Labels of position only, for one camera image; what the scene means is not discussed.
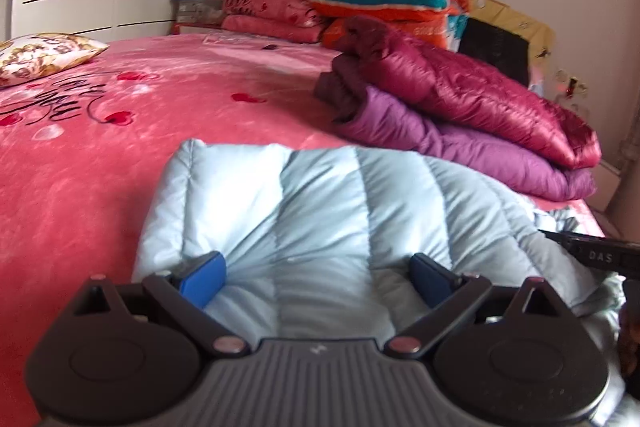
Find light blue down jacket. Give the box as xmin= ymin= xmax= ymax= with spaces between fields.
xmin=134 ymin=140 xmax=639 ymax=426

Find person's right hand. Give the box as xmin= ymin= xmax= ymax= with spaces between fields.
xmin=617 ymin=279 xmax=639 ymax=377

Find pink floral bed blanket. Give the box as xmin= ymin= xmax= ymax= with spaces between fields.
xmin=0 ymin=31 xmax=606 ymax=427

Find folded purple down jacket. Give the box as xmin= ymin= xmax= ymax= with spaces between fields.
xmin=314 ymin=55 xmax=597 ymax=202

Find yellow headboard cover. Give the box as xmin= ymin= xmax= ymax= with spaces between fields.
xmin=469 ymin=0 xmax=555 ymax=72

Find folded crimson down jacket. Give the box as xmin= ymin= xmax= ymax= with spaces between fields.
xmin=336 ymin=15 xmax=602 ymax=169

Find black folded garment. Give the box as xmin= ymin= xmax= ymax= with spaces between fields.
xmin=458 ymin=18 xmax=529 ymax=87

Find blue storage boxes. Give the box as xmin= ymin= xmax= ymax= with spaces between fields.
xmin=171 ymin=0 xmax=224 ymax=35

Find floral cushion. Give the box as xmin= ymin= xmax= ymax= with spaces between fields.
xmin=0 ymin=32 xmax=108 ymax=89

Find pink folded pillows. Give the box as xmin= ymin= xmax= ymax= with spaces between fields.
xmin=221 ymin=0 xmax=326 ymax=43

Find teal orange folded quilt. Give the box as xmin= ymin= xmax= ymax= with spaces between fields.
xmin=308 ymin=0 xmax=470 ymax=52

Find wall socket with charger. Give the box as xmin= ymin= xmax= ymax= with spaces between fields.
xmin=554 ymin=69 xmax=588 ymax=100

